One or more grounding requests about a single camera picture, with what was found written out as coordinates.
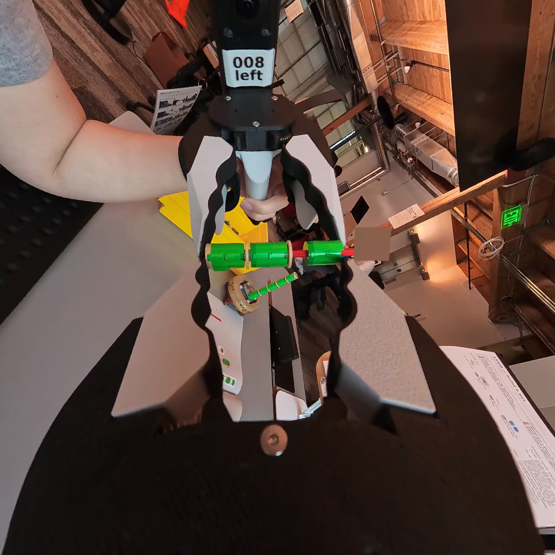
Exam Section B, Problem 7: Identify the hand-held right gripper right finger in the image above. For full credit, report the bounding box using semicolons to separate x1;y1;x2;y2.
327;258;437;423

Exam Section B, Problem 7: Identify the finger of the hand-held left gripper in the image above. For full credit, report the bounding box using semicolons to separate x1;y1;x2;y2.
178;125;242;261
280;123;348;252

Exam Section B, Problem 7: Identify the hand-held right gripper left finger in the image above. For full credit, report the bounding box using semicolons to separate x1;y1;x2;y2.
110;259;226;420

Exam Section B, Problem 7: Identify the red rod with green cylinders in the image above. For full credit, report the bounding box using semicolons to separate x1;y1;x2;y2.
205;240;355;271

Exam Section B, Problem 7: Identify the person's left forearm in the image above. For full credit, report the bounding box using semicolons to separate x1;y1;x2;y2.
0;56;188;204

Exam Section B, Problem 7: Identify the grey desk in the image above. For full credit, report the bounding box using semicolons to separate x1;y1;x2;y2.
0;110;300;527

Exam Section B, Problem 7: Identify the person's left hand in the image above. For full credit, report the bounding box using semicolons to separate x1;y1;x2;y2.
240;182;290;224

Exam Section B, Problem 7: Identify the yellow plastic bin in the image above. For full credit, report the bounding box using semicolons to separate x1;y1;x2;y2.
158;191;269;252

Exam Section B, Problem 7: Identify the white instruction sheet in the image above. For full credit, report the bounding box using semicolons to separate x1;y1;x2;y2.
206;291;244;396

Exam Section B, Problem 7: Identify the tan wooden round part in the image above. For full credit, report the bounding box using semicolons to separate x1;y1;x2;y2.
314;350;333;402

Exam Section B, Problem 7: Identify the photo printed paper sheet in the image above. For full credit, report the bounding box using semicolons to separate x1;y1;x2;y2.
149;85;202;135

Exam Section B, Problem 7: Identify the beige round parts container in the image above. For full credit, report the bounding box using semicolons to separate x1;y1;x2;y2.
227;275;262;315

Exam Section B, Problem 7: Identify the black round ceiling disc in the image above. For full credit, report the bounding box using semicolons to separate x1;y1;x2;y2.
376;95;396;129

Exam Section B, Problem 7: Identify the brown cardboard box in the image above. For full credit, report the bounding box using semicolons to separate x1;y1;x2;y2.
143;30;187;87

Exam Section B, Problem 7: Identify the green rod with beige rings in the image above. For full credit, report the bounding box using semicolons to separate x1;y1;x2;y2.
247;272;299;301

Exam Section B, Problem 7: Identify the orange cloth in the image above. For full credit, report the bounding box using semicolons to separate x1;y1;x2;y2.
165;0;191;29

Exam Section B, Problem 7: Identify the white text sheet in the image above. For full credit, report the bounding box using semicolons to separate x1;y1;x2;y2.
440;346;555;530

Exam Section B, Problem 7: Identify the paper notice on post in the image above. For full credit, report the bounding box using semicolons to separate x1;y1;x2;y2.
388;204;426;230

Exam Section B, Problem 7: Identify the silver rectangular air duct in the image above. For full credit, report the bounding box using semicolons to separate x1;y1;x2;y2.
392;123;460;187

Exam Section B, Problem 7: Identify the wooden post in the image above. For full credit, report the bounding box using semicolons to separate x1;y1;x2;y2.
382;171;509;237

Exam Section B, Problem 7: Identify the coil of white wire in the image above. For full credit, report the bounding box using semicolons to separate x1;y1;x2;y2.
479;236;506;261

